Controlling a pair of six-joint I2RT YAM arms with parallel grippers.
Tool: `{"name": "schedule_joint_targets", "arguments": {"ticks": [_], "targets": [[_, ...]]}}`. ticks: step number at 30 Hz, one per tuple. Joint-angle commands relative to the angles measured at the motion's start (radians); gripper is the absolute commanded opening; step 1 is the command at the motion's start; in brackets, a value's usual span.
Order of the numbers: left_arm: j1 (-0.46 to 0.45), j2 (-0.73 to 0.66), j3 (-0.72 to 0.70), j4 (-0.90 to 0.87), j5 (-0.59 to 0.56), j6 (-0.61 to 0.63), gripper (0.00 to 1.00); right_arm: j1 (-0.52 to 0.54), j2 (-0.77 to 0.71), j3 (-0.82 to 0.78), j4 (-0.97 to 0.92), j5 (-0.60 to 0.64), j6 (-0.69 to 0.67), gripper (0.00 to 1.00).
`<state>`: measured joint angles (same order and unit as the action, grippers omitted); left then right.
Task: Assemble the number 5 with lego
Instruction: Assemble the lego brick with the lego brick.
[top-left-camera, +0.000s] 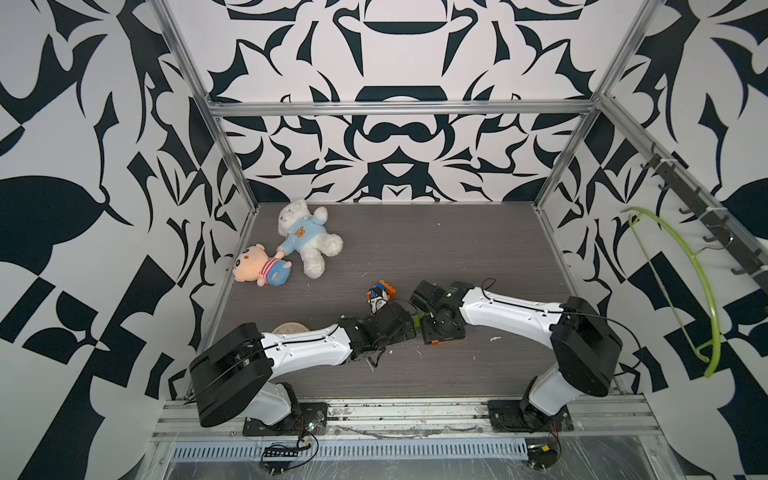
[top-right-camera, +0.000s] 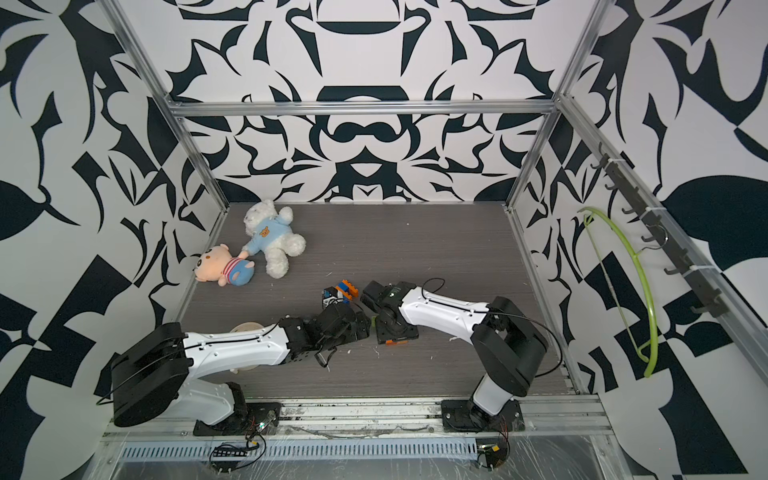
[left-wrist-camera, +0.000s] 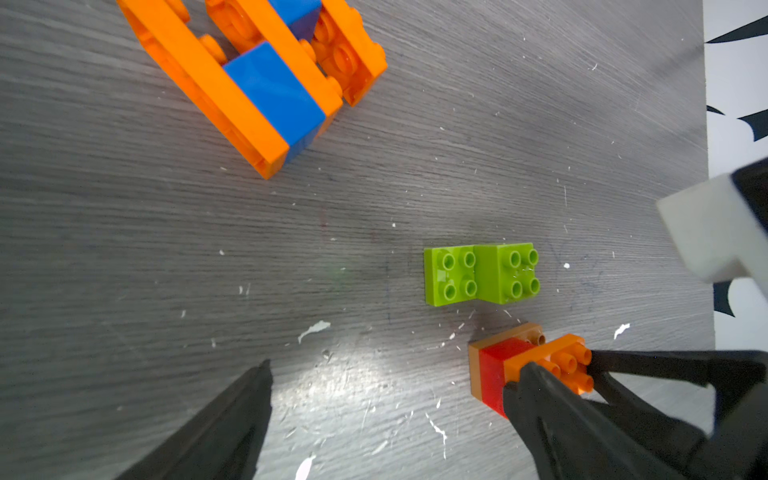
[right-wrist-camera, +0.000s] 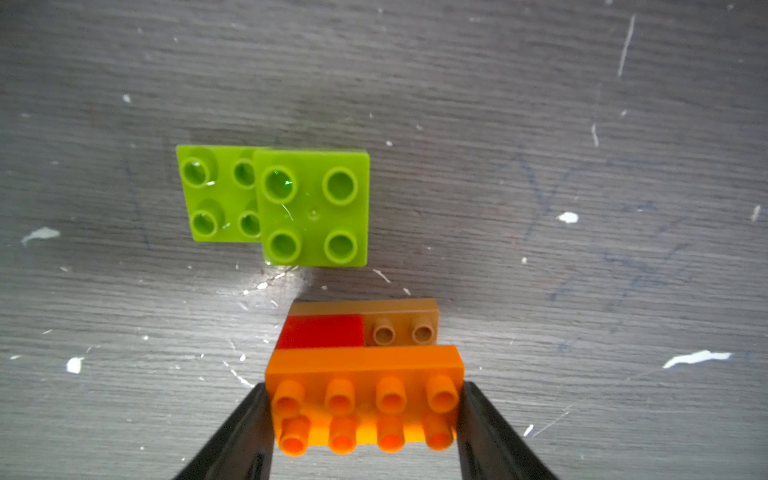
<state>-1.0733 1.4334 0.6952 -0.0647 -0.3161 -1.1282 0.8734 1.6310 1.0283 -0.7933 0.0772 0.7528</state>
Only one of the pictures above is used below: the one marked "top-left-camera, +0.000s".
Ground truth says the pink doll plush toy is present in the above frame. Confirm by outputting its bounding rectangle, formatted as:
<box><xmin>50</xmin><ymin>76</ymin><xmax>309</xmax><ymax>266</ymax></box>
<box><xmin>233</xmin><ymin>244</ymin><xmax>292</xmax><ymax>287</ymax></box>

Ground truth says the white cable duct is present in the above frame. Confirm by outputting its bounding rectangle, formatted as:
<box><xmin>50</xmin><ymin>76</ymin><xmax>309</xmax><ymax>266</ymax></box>
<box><xmin>171</xmin><ymin>438</ymin><xmax>527</xmax><ymax>462</ymax></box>

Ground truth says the black connector box right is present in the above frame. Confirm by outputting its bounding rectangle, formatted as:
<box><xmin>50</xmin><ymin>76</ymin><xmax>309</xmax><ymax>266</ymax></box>
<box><xmin>526</xmin><ymin>444</ymin><xmax>560</xmax><ymax>471</ymax></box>

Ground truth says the green long lego brick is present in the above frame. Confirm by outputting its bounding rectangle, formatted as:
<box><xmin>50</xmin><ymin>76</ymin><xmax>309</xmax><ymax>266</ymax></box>
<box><xmin>412</xmin><ymin>314</ymin><xmax>426</xmax><ymax>328</ymax></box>

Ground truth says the black connector box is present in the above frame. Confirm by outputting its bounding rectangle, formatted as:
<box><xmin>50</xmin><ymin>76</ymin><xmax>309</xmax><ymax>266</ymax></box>
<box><xmin>526</xmin><ymin>444</ymin><xmax>560</xmax><ymax>471</ymax></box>
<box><xmin>259</xmin><ymin>444</ymin><xmax>302</xmax><ymax>471</ymax></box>

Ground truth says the aluminium frame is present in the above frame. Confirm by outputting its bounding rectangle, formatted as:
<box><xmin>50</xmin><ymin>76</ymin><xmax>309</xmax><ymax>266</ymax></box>
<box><xmin>153</xmin><ymin>1</ymin><xmax>767</xmax><ymax>469</ymax></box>

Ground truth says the black hook rack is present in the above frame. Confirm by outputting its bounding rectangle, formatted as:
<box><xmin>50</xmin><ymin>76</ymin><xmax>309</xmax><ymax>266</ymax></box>
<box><xmin>642</xmin><ymin>142</ymin><xmax>767</xmax><ymax>291</ymax></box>

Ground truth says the green hoop hanger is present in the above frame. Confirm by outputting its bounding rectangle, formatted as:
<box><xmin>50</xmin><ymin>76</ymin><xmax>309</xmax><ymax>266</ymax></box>
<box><xmin>619</xmin><ymin>207</ymin><xmax>722</xmax><ymax>379</ymax></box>

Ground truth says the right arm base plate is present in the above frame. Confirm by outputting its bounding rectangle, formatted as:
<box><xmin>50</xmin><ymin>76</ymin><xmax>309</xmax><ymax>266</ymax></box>
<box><xmin>487</xmin><ymin>399</ymin><xmax>574</xmax><ymax>434</ymax></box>

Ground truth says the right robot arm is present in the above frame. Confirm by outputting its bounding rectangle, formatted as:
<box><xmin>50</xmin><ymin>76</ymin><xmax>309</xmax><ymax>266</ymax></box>
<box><xmin>410</xmin><ymin>281</ymin><xmax>623</xmax><ymax>417</ymax></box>

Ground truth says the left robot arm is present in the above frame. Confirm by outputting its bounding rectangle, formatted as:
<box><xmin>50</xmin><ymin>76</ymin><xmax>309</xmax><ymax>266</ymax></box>
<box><xmin>189</xmin><ymin>303</ymin><xmax>417</xmax><ymax>428</ymax></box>

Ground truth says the cream round toy clock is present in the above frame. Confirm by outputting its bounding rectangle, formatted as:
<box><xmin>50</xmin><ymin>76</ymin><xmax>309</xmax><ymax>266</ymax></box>
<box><xmin>272</xmin><ymin>322</ymin><xmax>310</xmax><ymax>335</ymax></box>

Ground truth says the white teddy bear blue shirt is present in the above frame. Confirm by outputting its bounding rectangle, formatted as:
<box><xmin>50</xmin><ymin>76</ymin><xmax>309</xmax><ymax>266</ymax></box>
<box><xmin>277</xmin><ymin>199</ymin><xmax>344</xmax><ymax>279</ymax></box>

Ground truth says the black connector box left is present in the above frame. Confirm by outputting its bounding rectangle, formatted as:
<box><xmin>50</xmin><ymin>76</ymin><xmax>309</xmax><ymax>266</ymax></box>
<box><xmin>259</xmin><ymin>444</ymin><xmax>302</xmax><ymax>471</ymax></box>

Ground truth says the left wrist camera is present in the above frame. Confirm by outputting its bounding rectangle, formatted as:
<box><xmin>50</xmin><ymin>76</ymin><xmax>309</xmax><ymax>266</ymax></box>
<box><xmin>366</xmin><ymin>287</ymin><xmax>389</xmax><ymax>314</ymax></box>

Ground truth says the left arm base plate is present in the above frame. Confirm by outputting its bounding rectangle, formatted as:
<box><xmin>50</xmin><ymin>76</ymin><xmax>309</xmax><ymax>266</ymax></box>
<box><xmin>242</xmin><ymin>382</ymin><xmax>329</xmax><ymax>437</ymax></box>

